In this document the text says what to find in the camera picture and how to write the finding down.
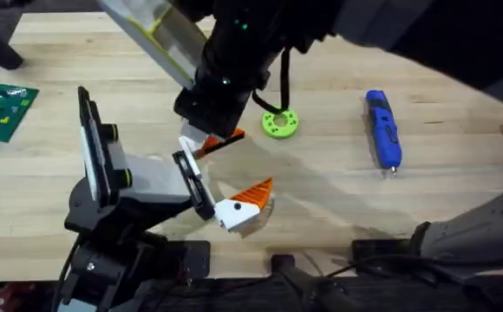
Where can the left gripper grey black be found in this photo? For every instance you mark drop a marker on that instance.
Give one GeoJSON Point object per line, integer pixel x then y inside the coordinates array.
{"type": "Point", "coordinates": [156, 180]}

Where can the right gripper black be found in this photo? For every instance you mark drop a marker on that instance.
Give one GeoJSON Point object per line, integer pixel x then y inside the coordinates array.
{"type": "Point", "coordinates": [234, 65]}

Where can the orange ribbed wedge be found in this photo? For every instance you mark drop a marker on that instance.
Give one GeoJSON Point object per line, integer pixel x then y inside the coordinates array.
{"type": "Point", "coordinates": [211, 145]}

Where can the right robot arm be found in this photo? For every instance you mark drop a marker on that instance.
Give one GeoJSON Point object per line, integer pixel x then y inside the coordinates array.
{"type": "Point", "coordinates": [464, 39]}

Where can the blue electric screwdriver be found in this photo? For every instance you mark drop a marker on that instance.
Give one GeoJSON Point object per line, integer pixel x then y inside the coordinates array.
{"type": "Point", "coordinates": [383, 130]}

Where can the green disc with holes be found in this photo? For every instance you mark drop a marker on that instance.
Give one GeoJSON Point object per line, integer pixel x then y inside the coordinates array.
{"type": "Point", "coordinates": [272, 126]}

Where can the right wrist flat plate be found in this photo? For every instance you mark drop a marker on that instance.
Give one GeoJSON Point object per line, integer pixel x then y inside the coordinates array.
{"type": "Point", "coordinates": [160, 34]}

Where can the wrist flat plate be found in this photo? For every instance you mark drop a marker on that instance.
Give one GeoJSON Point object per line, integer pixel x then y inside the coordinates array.
{"type": "Point", "coordinates": [160, 34]}
{"type": "Point", "coordinates": [90, 147]}

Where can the left wrist flat plate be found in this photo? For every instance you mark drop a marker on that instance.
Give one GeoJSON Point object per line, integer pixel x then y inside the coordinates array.
{"type": "Point", "coordinates": [90, 147]}

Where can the green board with toy blocks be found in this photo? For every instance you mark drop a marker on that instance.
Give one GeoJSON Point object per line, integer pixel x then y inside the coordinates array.
{"type": "Point", "coordinates": [0, 112]}

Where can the black rail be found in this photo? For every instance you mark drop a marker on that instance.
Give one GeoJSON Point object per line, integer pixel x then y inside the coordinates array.
{"type": "Point", "coordinates": [386, 297]}

